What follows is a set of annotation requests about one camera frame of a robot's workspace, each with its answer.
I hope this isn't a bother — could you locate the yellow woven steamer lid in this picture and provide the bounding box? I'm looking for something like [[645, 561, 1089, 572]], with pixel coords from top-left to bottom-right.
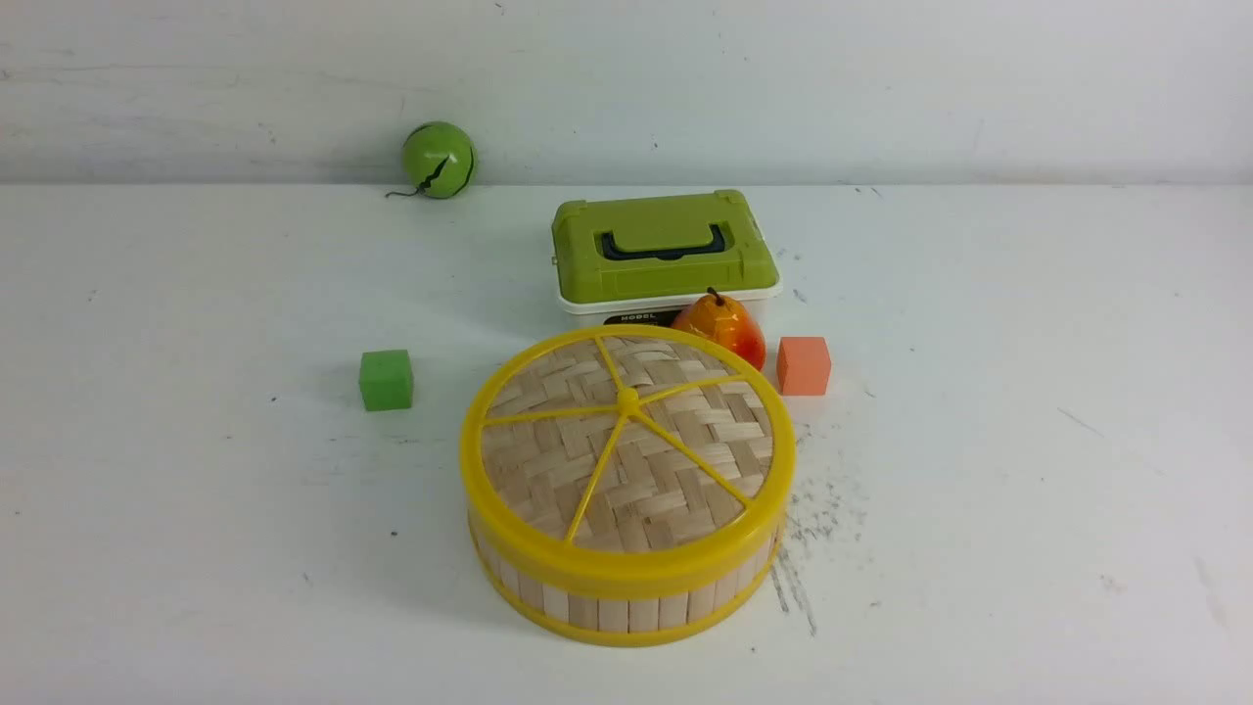
[[460, 326, 796, 599]]

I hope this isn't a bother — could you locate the yellow bamboo steamer basket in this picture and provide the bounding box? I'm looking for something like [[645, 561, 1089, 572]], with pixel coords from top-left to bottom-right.
[[467, 522, 783, 647]]

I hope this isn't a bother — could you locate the green lidded storage box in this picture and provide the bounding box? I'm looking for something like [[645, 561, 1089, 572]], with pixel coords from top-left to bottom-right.
[[551, 189, 781, 327]]

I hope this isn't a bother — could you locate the orange red toy pear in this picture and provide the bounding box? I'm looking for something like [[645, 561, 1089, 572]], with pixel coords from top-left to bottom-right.
[[672, 287, 768, 369]]

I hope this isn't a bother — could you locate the orange foam cube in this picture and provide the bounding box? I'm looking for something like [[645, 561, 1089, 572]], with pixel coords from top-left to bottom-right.
[[777, 336, 832, 397]]

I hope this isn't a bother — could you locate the green foam cube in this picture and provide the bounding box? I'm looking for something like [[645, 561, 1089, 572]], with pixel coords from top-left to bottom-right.
[[358, 351, 413, 412]]

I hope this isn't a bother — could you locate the green toy watermelon ball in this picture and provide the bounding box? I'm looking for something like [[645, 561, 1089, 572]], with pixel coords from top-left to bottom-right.
[[385, 120, 476, 200]]

